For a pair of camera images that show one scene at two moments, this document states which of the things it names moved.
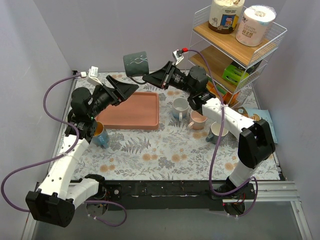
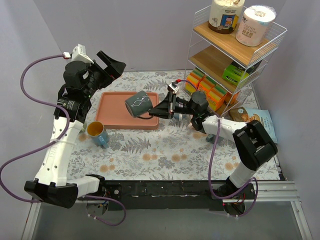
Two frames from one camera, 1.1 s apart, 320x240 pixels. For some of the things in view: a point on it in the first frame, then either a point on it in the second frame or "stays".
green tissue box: x=235 y=73 stays
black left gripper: x=113 y=92 to x=103 y=69
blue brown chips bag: x=257 y=114 stays
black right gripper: x=169 y=77 to x=170 y=107
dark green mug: x=138 y=63 to x=139 y=105
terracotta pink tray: x=140 y=110 stays
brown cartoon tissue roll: x=224 y=15 stays
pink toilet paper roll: x=253 y=25 stays
